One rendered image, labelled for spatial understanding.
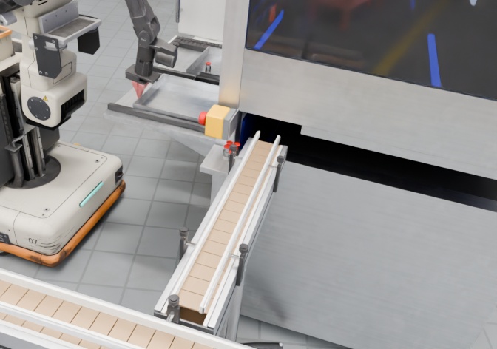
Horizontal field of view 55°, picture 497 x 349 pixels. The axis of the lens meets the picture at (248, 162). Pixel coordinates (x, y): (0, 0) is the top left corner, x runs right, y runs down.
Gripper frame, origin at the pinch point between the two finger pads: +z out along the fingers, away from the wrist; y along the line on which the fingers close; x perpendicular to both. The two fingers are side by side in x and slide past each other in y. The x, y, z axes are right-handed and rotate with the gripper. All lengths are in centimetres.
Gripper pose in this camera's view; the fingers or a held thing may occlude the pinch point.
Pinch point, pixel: (139, 95)
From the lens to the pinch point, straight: 171.8
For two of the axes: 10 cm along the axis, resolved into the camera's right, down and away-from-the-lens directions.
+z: -2.6, 7.7, 5.8
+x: 2.5, -5.3, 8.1
